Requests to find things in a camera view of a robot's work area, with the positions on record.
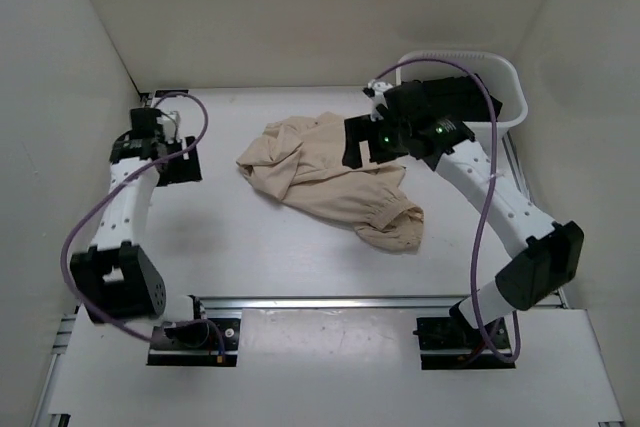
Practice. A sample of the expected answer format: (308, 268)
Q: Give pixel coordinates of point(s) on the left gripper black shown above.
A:
(189, 170)

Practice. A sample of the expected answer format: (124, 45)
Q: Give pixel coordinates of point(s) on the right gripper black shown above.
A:
(361, 131)

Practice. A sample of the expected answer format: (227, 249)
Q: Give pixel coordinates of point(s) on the beige trousers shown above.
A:
(298, 162)

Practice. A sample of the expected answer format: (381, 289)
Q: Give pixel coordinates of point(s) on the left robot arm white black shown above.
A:
(115, 273)

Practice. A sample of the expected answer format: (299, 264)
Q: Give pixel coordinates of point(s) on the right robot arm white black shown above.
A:
(544, 254)

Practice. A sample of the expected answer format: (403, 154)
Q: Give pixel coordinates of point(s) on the white plastic basket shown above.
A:
(496, 72)

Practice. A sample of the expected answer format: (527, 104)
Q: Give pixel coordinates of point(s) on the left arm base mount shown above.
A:
(176, 345)

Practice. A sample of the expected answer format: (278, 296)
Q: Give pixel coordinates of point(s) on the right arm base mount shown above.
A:
(444, 345)

